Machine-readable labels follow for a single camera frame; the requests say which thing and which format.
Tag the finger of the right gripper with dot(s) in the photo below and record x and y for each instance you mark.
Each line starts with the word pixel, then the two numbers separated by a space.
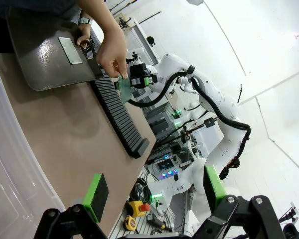
pixel 147 81

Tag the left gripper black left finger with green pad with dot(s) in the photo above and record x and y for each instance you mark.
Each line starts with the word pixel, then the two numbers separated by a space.
pixel 96 196

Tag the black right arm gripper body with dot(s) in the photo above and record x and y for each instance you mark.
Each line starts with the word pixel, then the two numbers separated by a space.
pixel 137 81

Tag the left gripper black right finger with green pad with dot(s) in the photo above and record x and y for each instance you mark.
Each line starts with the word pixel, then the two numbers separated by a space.
pixel 214 189

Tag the green PCB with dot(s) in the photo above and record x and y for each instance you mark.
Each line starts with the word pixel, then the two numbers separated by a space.
pixel 123 89

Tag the dark grey plastic tray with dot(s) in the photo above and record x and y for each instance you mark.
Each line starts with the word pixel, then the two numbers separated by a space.
pixel 40 62

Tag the person's left forearm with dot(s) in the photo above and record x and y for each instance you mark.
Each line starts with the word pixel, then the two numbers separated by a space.
pixel 86 14

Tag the person's right forearm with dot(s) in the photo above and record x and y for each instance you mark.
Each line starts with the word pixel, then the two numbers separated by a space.
pixel 99 15

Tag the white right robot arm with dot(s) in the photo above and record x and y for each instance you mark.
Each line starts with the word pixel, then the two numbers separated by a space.
pixel 214 92

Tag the person's right hand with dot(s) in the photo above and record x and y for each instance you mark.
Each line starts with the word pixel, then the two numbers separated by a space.
pixel 112 54

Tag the person's left hand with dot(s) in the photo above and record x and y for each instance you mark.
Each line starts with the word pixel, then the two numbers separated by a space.
pixel 84 32

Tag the brown cardboard piece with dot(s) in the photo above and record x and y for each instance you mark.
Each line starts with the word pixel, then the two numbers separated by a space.
pixel 173 98

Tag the black slotted PCB rack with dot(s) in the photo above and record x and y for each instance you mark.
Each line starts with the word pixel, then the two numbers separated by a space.
pixel 119 117

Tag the grey equipment cabinet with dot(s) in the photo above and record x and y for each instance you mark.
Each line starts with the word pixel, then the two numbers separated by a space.
pixel 159 119

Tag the yellow tape measure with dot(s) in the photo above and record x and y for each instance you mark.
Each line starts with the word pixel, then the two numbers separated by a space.
pixel 129 222

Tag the yellow emergency stop button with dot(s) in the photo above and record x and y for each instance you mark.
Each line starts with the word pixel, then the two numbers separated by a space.
pixel 137 207

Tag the white shelf unit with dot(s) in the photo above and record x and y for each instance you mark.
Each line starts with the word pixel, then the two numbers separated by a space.
pixel 139 37

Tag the computer with RGB fans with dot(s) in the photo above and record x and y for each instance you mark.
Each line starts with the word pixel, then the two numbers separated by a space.
pixel 168 165

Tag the black handheld tool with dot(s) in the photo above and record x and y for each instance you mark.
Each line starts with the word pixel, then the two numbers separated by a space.
pixel 157 222

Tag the small black junction box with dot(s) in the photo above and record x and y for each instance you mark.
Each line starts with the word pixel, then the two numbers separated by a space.
pixel 208 123

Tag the grey-green PCB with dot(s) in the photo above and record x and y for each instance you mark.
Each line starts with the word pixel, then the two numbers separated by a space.
pixel 69 49

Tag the pale green wristwatch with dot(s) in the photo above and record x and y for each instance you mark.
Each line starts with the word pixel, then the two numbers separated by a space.
pixel 85 21

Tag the clear plastic storage box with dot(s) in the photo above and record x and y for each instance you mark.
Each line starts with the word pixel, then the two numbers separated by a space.
pixel 10 174

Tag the black camera stand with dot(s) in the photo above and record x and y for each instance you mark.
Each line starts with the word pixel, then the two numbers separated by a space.
pixel 292 230

